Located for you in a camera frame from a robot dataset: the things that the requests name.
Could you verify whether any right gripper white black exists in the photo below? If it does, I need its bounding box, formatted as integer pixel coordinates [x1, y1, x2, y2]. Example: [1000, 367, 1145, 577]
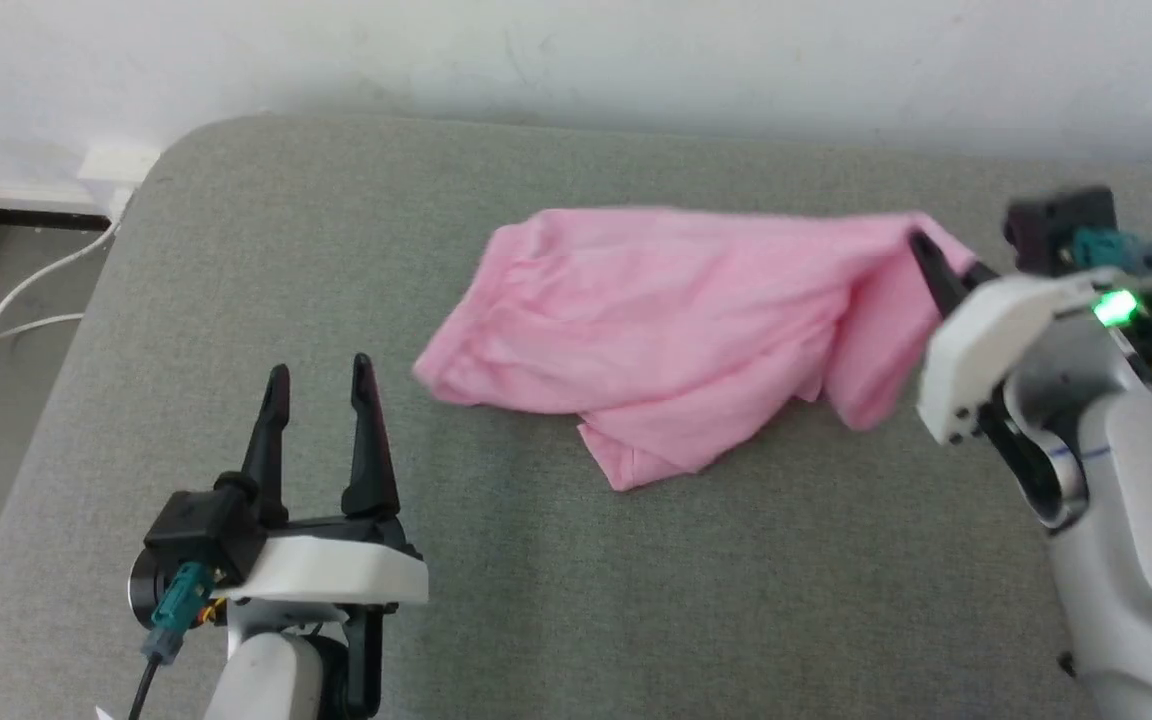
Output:
[908, 230, 1152, 446]

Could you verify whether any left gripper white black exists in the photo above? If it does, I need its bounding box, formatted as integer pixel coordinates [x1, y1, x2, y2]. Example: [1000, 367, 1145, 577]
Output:
[221, 353, 429, 641]

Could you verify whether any pink garment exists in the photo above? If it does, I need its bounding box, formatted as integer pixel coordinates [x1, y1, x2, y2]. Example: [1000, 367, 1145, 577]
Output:
[413, 207, 979, 493]

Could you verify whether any teal connector right gripper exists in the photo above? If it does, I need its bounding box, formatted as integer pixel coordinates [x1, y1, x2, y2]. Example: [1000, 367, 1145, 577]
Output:
[1071, 228, 1152, 273]

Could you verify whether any teal connector gripper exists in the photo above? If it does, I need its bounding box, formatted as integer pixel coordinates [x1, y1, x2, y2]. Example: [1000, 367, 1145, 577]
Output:
[1071, 228, 1152, 273]
[141, 562, 215, 663]

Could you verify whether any teal connector left gripper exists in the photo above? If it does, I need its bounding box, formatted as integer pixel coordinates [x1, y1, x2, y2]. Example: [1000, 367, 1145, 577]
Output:
[141, 562, 215, 663]

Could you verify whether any grey fabric sofa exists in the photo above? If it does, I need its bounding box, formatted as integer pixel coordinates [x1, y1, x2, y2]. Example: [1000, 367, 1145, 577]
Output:
[0, 115, 1152, 720]

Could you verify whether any black baseboard strip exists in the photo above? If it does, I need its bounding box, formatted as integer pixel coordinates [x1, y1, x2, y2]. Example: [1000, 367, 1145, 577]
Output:
[0, 203, 112, 232]

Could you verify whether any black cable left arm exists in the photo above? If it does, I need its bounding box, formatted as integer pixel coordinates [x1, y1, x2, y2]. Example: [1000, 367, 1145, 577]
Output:
[126, 655, 162, 720]

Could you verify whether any white floor cable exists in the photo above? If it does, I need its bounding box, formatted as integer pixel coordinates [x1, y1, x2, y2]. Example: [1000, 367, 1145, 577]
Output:
[0, 215, 122, 363]
[0, 312, 87, 343]

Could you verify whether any white wall socket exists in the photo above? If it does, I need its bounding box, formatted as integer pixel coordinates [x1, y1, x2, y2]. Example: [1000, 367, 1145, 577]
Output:
[78, 145, 162, 223]

